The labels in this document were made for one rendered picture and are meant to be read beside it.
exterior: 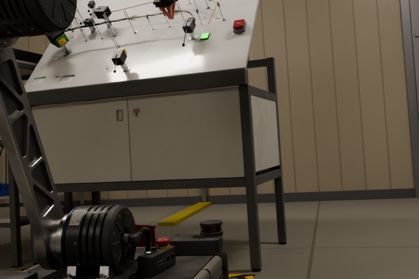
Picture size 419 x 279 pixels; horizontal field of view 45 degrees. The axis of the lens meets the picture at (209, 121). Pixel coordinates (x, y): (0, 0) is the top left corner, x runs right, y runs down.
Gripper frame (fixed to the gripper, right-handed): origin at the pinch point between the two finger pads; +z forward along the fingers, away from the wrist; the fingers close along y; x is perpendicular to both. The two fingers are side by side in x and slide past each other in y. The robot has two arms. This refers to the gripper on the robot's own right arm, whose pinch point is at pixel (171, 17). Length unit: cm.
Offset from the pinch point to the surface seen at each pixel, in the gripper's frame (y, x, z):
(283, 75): 17, -192, 153
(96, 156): 42, 35, 53
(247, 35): -27.4, -14.0, 18.0
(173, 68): 2.9, 6.5, 21.9
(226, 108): -22.7, 16.7, 37.2
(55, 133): 66, 30, 44
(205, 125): -13.3, 21.8, 42.5
